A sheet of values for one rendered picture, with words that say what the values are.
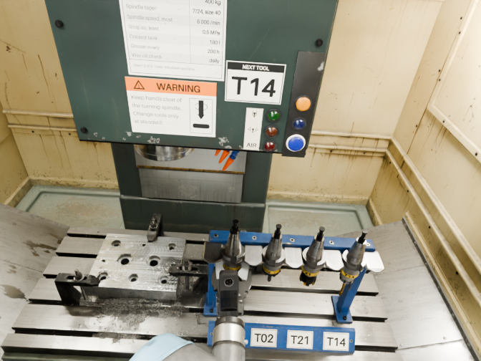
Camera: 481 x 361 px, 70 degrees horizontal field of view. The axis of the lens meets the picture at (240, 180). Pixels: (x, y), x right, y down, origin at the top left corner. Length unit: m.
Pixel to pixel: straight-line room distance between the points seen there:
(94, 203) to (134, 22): 1.65
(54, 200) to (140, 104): 1.66
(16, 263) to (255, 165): 1.10
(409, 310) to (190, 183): 1.01
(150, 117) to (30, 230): 1.30
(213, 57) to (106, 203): 1.65
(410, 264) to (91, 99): 1.38
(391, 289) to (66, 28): 1.40
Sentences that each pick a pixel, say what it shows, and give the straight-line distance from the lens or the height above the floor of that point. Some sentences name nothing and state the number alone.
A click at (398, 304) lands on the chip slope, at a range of 1.54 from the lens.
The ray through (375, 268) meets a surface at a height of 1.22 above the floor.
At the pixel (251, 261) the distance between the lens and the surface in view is 0.94.
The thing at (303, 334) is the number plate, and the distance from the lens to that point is 1.15.
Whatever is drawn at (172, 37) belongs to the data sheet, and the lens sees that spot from 0.60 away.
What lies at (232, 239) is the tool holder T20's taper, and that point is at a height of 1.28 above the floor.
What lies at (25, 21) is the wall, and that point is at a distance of 1.89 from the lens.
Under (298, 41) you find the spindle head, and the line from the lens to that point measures 0.59.
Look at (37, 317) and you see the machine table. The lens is 1.32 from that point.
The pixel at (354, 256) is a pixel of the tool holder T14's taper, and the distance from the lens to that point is 0.97.
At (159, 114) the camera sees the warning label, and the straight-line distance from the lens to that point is 0.65.
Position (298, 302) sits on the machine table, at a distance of 1.27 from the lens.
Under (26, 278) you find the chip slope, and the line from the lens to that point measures 1.73.
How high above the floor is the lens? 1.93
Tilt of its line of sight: 37 degrees down
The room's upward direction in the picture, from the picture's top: 5 degrees clockwise
